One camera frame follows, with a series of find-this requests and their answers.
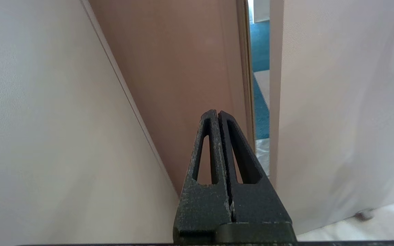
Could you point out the grey metal door stopper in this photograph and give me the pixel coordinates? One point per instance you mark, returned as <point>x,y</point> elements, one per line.
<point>364,214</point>

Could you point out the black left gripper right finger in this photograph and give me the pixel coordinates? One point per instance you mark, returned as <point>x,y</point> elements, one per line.
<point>258,205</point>

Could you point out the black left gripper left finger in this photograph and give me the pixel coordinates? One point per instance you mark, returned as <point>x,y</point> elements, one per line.
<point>200,205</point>

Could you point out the cream white door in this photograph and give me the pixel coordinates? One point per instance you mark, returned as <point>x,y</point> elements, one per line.
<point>337,102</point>

